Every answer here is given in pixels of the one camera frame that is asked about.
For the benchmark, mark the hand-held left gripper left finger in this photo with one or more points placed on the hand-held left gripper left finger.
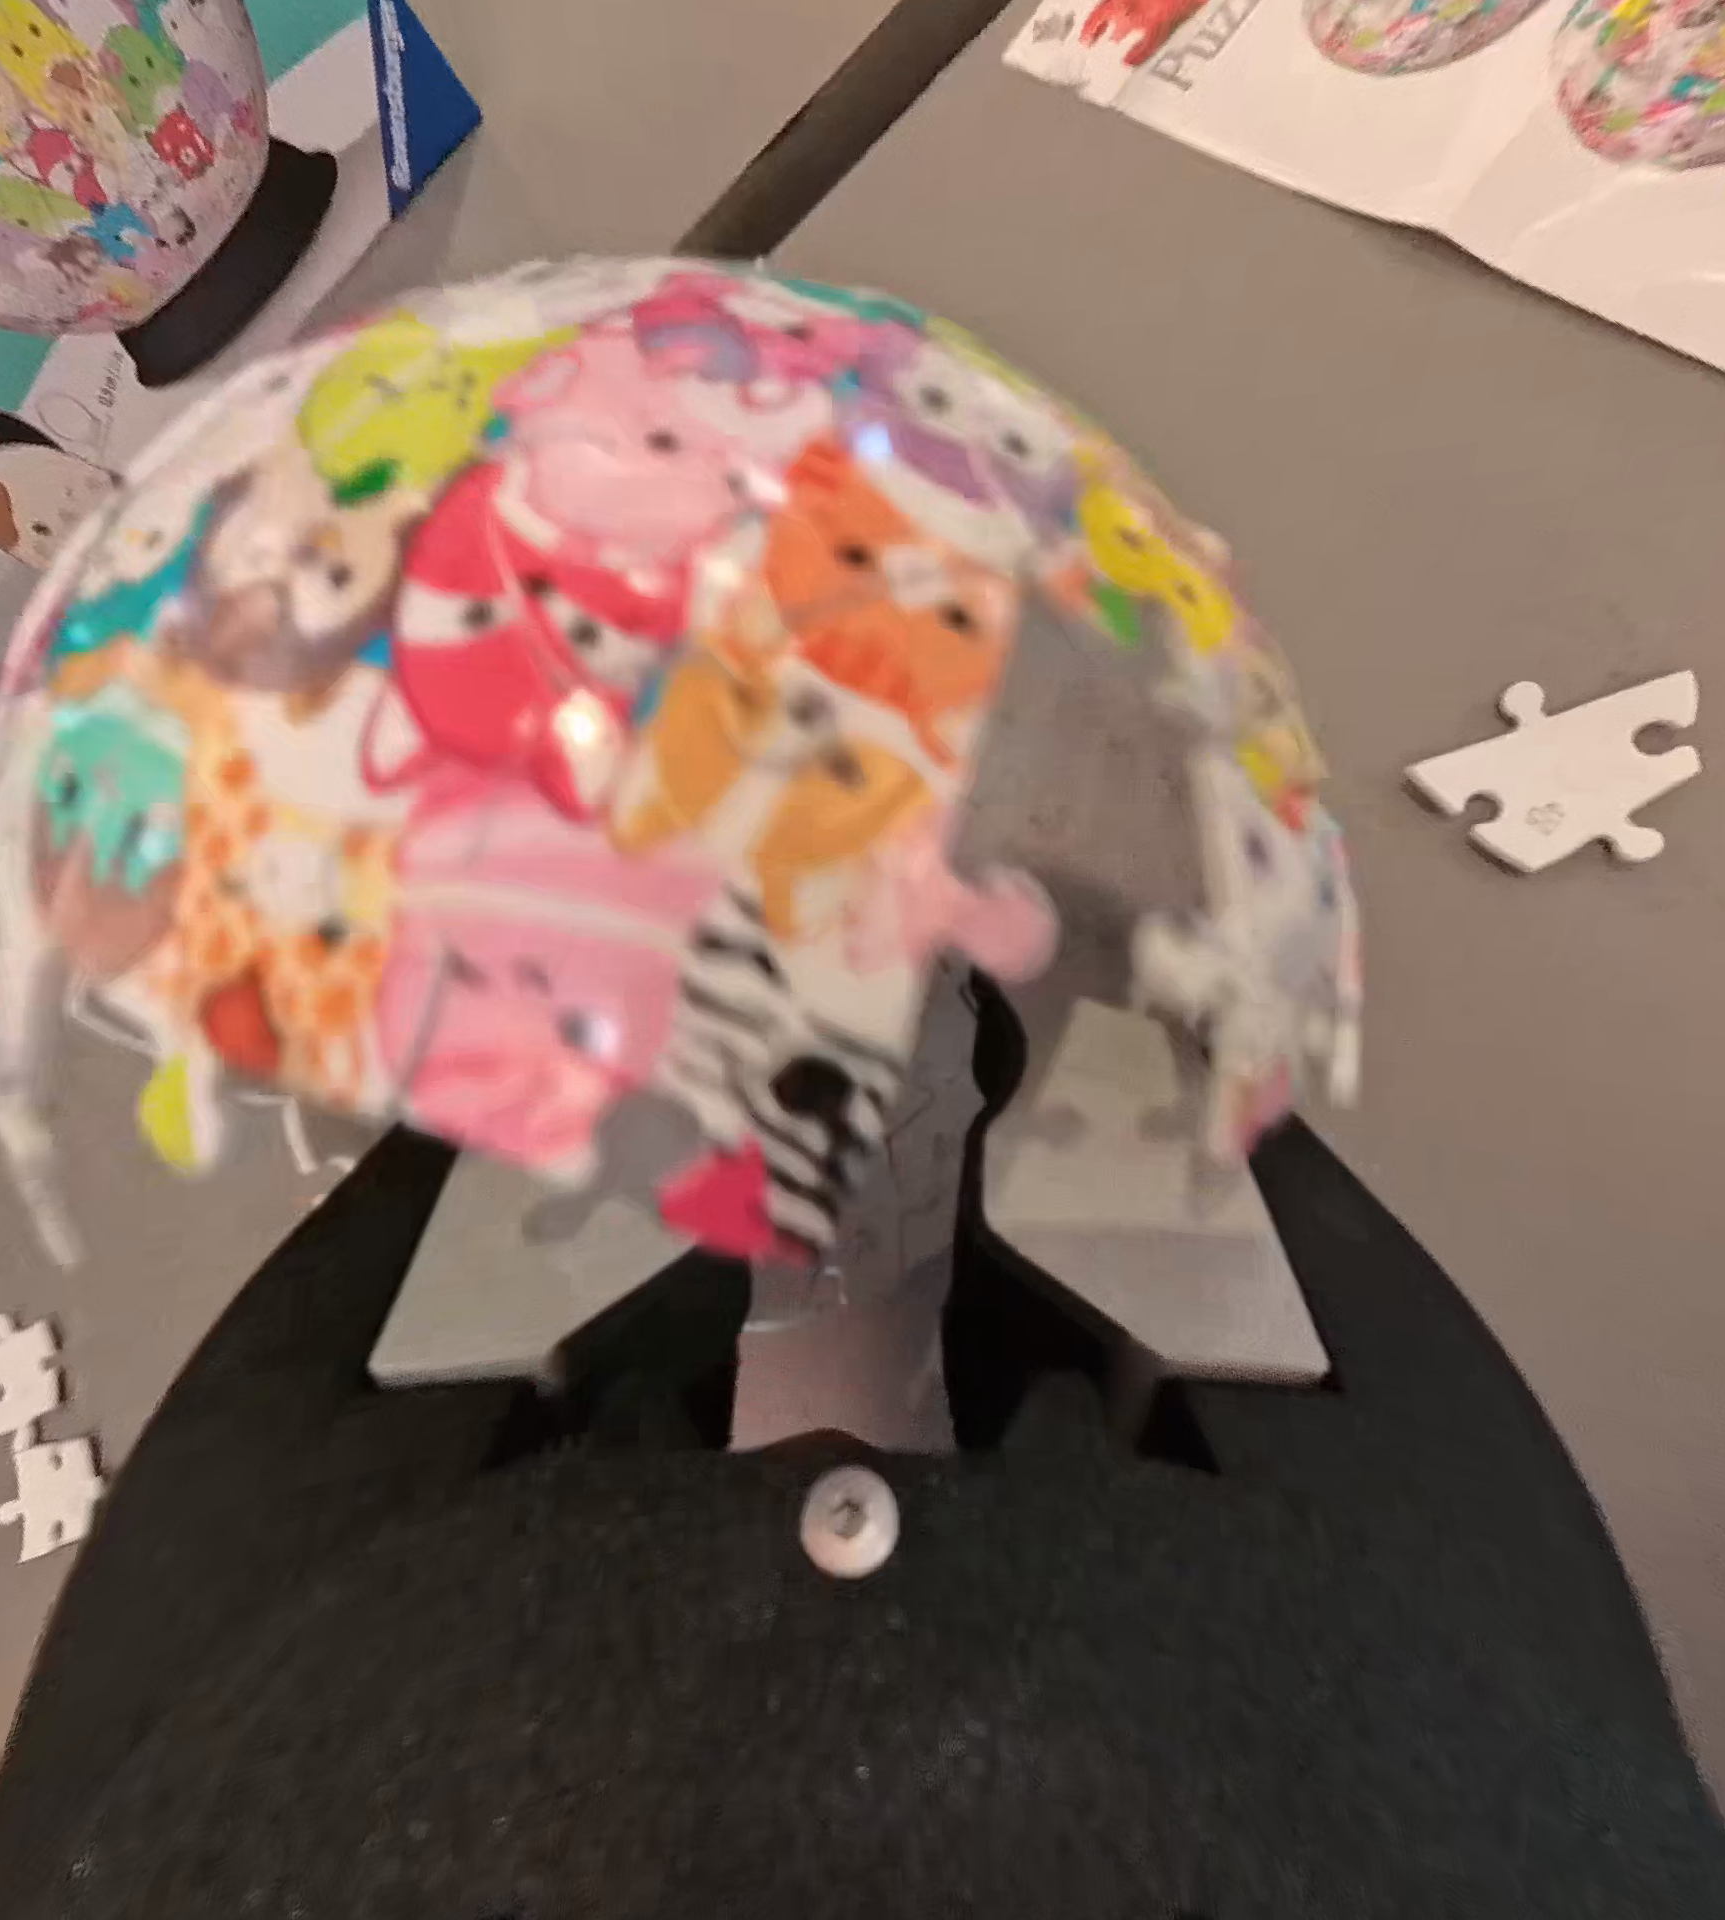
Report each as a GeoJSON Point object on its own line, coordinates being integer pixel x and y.
{"type": "Point", "coordinates": [477, 1294]}

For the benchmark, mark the puzzle instruction leaflet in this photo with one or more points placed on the puzzle instruction leaflet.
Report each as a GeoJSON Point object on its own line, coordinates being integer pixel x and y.
{"type": "Point", "coordinates": [1465, 153]}

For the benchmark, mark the colourful puzzle ball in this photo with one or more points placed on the colourful puzzle ball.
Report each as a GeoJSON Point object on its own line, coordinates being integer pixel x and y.
{"type": "Point", "coordinates": [651, 692]}

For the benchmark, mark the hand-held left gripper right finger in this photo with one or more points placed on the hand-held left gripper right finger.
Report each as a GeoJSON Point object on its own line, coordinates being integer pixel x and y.
{"type": "Point", "coordinates": [1221, 1294]}

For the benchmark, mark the white puzzle piece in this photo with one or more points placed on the white puzzle piece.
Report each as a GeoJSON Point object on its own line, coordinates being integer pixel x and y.
{"type": "Point", "coordinates": [24, 1379]}
{"type": "Point", "coordinates": [47, 1496]}
{"type": "Point", "coordinates": [1552, 784]}

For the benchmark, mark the teal puzzle box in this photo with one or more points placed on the teal puzzle box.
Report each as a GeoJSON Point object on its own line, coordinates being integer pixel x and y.
{"type": "Point", "coordinates": [83, 178]}

